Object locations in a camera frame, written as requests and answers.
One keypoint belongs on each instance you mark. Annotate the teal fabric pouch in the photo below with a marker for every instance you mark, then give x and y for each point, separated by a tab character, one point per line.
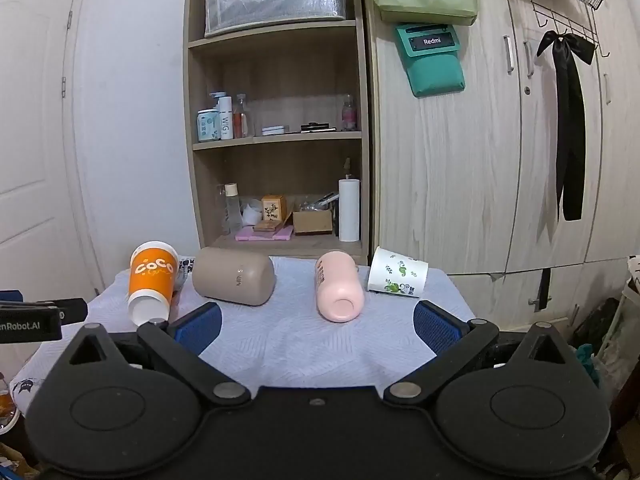
435	67

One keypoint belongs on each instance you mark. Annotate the white door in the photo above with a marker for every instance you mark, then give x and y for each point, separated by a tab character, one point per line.
35	135

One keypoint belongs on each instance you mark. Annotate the black flat case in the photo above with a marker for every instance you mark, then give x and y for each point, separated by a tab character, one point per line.
318	127

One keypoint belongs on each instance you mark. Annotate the clear bottle with beige cap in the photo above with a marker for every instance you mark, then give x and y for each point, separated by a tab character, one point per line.
232	210

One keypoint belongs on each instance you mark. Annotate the light blue wipes pack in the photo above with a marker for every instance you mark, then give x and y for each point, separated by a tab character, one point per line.
205	126

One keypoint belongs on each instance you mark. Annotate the white paper towel roll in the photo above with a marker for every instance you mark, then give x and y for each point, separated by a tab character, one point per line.
349	210

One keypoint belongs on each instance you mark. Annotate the black ribbon bow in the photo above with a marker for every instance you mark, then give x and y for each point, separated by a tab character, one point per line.
569	110

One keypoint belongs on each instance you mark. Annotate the clear bottle with red liquid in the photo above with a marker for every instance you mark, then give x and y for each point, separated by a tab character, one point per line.
241	117

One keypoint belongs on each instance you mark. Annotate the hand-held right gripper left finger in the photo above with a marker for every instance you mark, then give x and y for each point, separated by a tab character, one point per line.
200	327

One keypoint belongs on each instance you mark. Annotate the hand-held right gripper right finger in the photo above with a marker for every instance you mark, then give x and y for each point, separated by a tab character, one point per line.
436	327

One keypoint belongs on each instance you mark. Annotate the white pump bottle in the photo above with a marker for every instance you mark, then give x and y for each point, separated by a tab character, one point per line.
225	120

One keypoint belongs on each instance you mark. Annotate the orange drink bottle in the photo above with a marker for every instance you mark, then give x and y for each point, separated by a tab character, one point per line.
6	402

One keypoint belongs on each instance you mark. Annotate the beige tumbler cup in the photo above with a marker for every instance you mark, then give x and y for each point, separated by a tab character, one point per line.
232	277

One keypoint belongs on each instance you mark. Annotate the white laundry basket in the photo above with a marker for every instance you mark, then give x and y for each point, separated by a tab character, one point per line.
627	300

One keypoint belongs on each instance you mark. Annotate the pink flat pad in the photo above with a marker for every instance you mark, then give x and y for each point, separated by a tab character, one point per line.
245	235

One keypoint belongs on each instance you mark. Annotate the wooden box with floral print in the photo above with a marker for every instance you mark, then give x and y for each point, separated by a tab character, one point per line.
274	208

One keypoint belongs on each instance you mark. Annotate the cardboard box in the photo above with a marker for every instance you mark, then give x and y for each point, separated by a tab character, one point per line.
312	222

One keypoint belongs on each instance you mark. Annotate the brown flat box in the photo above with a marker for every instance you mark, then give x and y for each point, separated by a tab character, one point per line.
267	226

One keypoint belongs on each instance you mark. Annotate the pink bottle cup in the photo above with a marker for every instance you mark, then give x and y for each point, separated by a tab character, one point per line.
337	285

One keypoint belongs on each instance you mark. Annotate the white quilted table cloth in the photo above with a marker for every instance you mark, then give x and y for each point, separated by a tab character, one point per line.
295	340

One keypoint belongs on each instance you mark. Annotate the white plastic bag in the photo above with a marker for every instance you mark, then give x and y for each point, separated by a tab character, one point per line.
251	214

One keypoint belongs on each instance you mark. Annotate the white floral paper cup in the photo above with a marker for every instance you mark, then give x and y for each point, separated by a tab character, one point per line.
397	272

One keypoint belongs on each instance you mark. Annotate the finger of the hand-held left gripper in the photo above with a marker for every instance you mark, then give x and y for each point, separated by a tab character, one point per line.
10	296
67	308

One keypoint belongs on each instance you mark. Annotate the black and white printed cloth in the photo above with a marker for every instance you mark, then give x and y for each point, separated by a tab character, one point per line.
184	272

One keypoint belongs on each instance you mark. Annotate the pink jar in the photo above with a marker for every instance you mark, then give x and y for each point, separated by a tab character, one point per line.
349	116

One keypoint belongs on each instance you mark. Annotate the white flat box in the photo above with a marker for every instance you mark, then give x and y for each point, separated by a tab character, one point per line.
273	130

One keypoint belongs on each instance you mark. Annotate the orange and white paper cup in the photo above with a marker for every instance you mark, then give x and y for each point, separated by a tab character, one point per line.
151	272

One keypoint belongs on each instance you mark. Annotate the teal cloth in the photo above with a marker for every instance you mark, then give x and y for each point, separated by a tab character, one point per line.
587	362

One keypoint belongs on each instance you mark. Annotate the wooden shelf unit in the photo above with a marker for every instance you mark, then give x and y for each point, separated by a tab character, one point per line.
277	180

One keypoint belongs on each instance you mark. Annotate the light wood wardrobe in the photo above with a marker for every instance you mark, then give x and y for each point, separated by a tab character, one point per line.
450	170

